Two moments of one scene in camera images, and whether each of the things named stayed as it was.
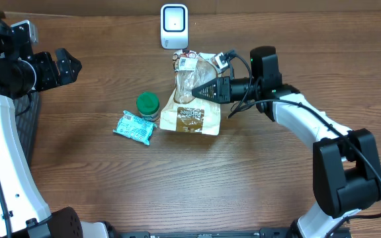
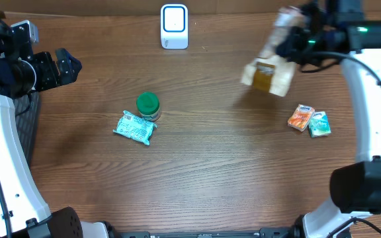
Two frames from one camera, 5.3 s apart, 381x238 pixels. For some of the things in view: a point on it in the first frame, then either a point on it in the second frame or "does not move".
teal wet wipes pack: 135,127 does not move
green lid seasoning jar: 148,106 does not move
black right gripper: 223,90 -> 291,49
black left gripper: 54,78 does not move
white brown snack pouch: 183,111 -> 268,71
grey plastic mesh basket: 26,108 does not move
